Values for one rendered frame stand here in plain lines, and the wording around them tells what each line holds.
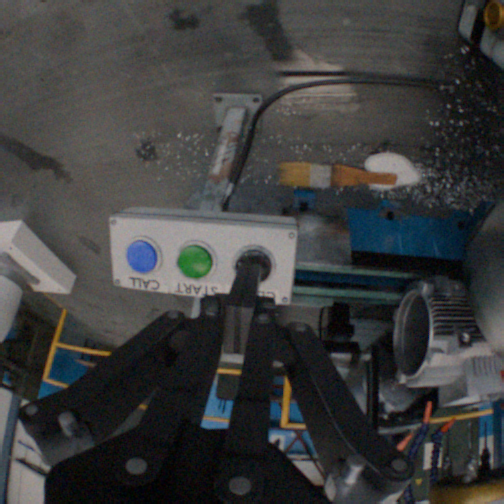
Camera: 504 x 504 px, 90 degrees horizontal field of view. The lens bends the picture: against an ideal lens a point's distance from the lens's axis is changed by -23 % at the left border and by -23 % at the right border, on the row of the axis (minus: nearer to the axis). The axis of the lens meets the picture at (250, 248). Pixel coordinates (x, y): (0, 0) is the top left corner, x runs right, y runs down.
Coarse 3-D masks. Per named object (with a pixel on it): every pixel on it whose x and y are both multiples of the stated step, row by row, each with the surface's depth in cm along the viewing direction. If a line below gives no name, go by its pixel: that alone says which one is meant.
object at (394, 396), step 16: (384, 336) 72; (384, 352) 70; (384, 368) 68; (352, 384) 74; (384, 384) 65; (400, 384) 63; (384, 400) 63; (400, 400) 63; (416, 400) 62; (432, 400) 62; (384, 416) 62; (400, 416) 60; (416, 416) 61
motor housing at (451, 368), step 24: (408, 288) 55; (408, 312) 58; (432, 312) 45; (456, 312) 43; (408, 336) 58; (432, 336) 43; (480, 336) 42; (408, 360) 55; (456, 360) 43; (408, 384) 48; (432, 384) 46
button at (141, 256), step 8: (136, 240) 28; (128, 248) 27; (136, 248) 27; (144, 248) 27; (152, 248) 27; (128, 256) 28; (136, 256) 27; (144, 256) 27; (152, 256) 27; (136, 264) 28; (144, 264) 28; (152, 264) 28; (144, 272) 28
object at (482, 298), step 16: (496, 208) 28; (480, 224) 32; (496, 224) 27; (480, 240) 30; (496, 240) 27; (464, 256) 34; (480, 256) 30; (496, 256) 26; (464, 272) 33; (480, 272) 29; (496, 272) 26; (480, 288) 29; (496, 288) 26; (480, 304) 29; (496, 304) 26; (480, 320) 29; (496, 320) 26; (496, 336) 27; (496, 352) 27
